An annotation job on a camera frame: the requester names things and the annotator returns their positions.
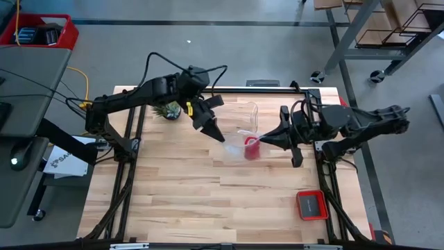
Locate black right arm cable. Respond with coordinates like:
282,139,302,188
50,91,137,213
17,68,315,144
289,99,315,124

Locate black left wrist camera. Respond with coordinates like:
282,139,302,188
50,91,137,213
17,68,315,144
204,94,225,109

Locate black caster wheel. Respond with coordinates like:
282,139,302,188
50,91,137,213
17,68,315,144
369,69,386,84
310,70,326,84

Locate red cohesive bandage roll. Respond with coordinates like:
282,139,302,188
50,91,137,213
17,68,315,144
244,135,262,161

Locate black wire rack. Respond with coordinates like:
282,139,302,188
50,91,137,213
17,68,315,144
355,3,444,49

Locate orange and black floor block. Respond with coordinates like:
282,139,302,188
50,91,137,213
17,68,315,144
368,223,393,246

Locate silver metal bracket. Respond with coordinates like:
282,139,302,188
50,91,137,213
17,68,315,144
109,242,150,250
303,244,343,250

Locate clear plastic bag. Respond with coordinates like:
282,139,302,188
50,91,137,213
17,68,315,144
214,100,268,163

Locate small potted succulent plant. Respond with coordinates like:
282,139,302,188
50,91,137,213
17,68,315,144
151,101,182,121

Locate red plastic crate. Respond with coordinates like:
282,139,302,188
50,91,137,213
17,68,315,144
0,13,80,51

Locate metal rolling cart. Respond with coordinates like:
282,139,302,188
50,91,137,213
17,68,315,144
310,0,444,84

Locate yellow cable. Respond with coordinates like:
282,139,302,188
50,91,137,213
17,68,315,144
67,65,92,109
13,0,22,47

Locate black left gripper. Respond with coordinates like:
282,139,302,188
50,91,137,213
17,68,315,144
185,97,227,143

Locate grey desk with mouse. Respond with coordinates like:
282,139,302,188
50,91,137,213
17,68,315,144
0,136,50,229

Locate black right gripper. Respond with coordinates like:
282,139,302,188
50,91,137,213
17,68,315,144
259,105,321,169

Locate black box device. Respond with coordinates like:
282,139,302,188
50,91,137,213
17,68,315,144
42,27,62,46

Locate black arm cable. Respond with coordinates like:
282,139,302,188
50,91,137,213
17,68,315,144
289,99,315,124
137,51,229,98

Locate white printed paper sheet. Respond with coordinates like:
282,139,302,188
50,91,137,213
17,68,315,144
43,135,97,178

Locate black desk support beam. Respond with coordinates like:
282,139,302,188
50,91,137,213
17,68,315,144
35,117,99,166

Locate blue and black device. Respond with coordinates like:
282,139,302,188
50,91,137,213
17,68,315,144
17,27,38,45

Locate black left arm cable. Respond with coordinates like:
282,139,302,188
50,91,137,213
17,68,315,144
137,51,229,98

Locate red tray with black inside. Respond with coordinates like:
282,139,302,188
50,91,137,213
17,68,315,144
296,190,330,222

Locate black computer mouse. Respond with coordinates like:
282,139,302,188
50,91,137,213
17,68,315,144
9,140,35,172

